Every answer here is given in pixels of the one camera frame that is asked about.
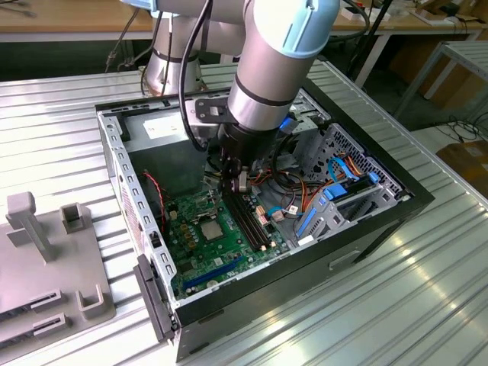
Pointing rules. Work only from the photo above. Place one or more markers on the black PC case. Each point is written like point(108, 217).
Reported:
point(289, 305)

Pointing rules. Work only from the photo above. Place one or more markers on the silver CPU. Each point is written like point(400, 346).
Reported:
point(212, 231)

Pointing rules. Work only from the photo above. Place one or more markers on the brown cardboard box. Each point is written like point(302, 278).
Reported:
point(469, 164)

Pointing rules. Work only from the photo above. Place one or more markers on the black chipset chip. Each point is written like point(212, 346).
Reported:
point(187, 267)

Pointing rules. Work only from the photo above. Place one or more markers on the white camera box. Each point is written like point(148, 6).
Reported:
point(206, 131)

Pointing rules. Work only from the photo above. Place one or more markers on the silver drive cage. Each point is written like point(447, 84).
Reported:
point(310, 127)

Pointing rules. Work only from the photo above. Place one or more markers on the wooden desk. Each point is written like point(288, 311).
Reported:
point(57, 19)

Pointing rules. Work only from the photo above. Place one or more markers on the blue expansion slot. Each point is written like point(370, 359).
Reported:
point(214, 273)

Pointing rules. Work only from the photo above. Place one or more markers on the black card retention latch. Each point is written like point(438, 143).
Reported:
point(152, 293)

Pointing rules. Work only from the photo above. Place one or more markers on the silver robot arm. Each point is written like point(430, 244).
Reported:
point(274, 68)

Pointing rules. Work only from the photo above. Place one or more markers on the grey power supply unit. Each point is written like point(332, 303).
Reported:
point(152, 164)

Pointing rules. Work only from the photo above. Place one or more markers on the black camera bracket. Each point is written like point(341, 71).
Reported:
point(201, 108)

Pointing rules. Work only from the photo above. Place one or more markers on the silver disk bay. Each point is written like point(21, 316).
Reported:
point(328, 223)

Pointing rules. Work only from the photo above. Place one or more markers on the small white box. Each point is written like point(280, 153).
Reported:
point(381, 16)

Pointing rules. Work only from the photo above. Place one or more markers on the green motherboard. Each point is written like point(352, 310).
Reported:
point(228, 249)

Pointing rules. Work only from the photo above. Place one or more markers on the hard disk in blue carrier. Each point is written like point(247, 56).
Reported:
point(337, 192)

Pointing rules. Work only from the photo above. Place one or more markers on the metal frame table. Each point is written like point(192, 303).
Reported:
point(469, 49)

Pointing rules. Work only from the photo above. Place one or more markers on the black RAM slot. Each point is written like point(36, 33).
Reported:
point(256, 216)
point(246, 218)
point(251, 217)
point(240, 220)

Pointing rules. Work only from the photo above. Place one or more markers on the grey parts rack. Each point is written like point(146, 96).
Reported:
point(65, 267)

